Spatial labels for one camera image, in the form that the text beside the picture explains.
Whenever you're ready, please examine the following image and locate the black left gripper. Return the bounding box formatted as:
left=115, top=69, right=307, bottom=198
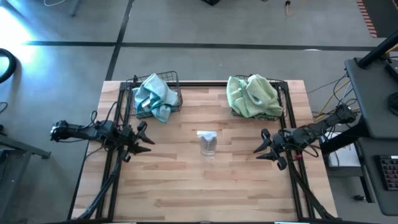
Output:
left=115, top=120, right=155, bottom=162

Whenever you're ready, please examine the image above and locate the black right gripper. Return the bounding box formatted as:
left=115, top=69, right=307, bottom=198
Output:
left=252, top=128, right=295, bottom=161

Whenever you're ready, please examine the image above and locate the clear spray bottle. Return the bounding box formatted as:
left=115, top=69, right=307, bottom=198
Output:
left=197, top=130, right=218, bottom=157

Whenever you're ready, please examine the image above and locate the white box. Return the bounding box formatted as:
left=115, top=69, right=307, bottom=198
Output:
left=322, top=132, right=361, bottom=170

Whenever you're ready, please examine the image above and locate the dark grey keyboard tray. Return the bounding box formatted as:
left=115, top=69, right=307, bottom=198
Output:
left=354, top=136, right=398, bottom=217

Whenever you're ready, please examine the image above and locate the grey desk foot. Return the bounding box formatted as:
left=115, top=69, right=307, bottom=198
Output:
left=0, top=133, right=52, bottom=161

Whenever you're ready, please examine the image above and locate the dark grey desk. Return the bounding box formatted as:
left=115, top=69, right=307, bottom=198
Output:
left=344, top=57, right=398, bottom=139

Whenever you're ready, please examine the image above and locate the black keyboard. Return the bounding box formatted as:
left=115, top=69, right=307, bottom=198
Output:
left=377, top=154, right=398, bottom=191

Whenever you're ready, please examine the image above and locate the black round device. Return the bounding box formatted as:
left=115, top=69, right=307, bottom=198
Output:
left=387, top=91, right=398, bottom=116

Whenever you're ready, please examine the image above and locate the grey table leg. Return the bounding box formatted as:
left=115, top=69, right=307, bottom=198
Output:
left=70, top=0, right=85, bottom=17

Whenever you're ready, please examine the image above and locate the black floor mat orange edge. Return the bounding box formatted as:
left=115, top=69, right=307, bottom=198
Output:
left=356, top=0, right=398, bottom=39

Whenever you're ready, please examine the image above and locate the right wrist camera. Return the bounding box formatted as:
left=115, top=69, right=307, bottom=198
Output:
left=275, top=156, right=289, bottom=171

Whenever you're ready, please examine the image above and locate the black wire basket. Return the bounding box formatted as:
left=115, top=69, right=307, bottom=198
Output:
left=126, top=70, right=183, bottom=119
left=229, top=73, right=289, bottom=122

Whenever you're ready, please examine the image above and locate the black metal rig frame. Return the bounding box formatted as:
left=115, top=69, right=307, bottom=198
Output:
left=70, top=80, right=338, bottom=224

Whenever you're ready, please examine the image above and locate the black curved hose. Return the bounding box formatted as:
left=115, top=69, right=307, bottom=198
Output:
left=0, top=48, right=18, bottom=84

